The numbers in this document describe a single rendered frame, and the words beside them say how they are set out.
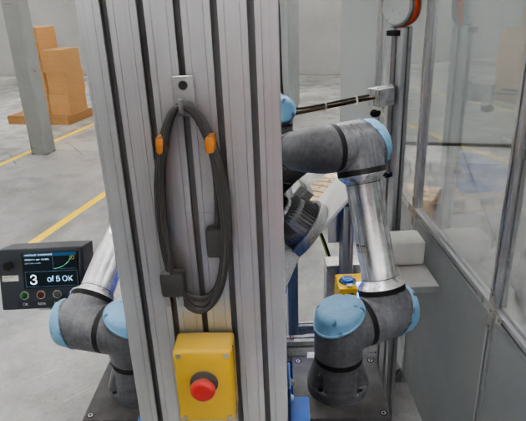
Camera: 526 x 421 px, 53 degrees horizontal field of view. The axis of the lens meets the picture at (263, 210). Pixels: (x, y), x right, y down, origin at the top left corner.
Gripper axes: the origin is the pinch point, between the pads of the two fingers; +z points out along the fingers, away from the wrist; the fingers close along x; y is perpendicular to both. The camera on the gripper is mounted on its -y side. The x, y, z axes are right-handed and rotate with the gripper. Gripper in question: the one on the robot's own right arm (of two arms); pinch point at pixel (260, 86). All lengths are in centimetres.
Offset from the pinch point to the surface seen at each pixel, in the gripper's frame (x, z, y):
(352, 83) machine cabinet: 221, 492, 82
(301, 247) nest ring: 12, -8, 61
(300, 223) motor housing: 13, -5, 52
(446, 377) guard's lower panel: 67, -27, 117
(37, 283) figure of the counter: -78, -31, 50
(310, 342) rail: 6, -41, 79
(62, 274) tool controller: -70, -32, 47
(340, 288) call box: 14, -45, 58
